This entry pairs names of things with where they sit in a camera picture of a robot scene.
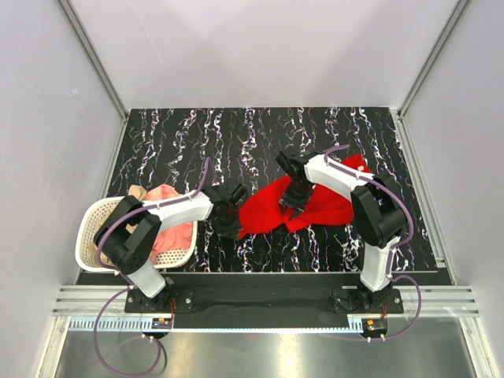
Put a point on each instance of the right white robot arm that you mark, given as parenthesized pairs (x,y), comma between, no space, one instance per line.
(381,218)

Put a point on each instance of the pink t shirt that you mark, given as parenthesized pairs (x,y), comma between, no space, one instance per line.
(172,247)

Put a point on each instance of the small electronics board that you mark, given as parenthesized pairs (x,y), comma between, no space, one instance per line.
(379,325)
(162,323)

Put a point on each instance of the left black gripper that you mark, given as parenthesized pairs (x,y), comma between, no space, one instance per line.
(228,225)

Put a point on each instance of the aluminium frame post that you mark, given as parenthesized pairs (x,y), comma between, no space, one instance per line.
(83,39)
(443,38)

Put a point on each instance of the right small electronics board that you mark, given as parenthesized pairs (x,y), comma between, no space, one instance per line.
(379,325)

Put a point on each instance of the left aluminium frame post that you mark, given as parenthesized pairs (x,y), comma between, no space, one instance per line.
(83,39)

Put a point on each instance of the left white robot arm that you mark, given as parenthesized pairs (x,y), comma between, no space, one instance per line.
(128,234)

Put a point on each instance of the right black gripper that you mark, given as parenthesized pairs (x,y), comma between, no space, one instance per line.
(294,199)

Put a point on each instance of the white plastic laundry basket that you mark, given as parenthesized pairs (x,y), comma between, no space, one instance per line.
(86,258)

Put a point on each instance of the front aluminium rail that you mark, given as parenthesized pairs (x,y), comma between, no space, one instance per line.
(102,307)

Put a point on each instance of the left small electronics board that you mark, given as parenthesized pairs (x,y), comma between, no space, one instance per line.
(162,323)

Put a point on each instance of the red t shirt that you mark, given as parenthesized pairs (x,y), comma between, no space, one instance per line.
(327,207)

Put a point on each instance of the right aluminium frame post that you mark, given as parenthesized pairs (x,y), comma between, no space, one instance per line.
(443,38)

